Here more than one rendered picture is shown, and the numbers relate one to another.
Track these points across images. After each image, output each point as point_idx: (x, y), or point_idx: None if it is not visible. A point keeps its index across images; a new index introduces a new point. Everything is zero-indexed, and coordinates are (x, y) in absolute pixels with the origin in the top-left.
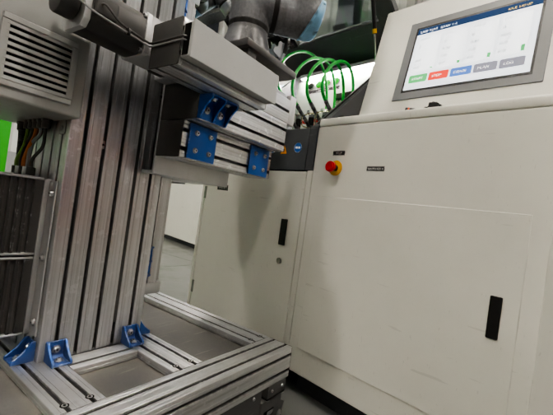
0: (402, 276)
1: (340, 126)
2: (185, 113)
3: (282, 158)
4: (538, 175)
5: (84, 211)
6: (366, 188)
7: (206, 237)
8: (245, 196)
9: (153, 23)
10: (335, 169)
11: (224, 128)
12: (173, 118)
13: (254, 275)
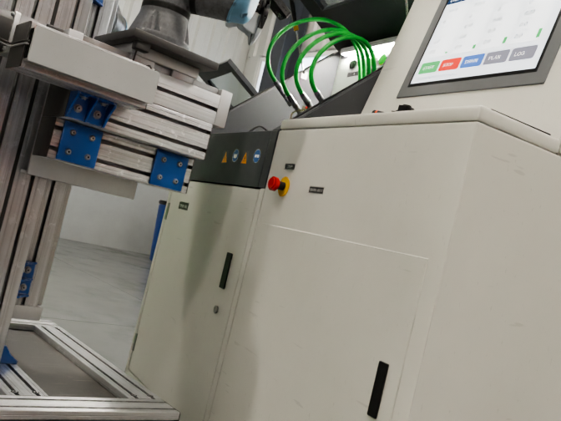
0: (315, 333)
1: (296, 130)
2: (58, 110)
3: (241, 169)
4: (440, 209)
5: None
6: (305, 216)
7: (158, 275)
8: (201, 219)
9: (21, 21)
10: (280, 187)
11: (103, 129)
12: (49, 115)
13: (192, 329)
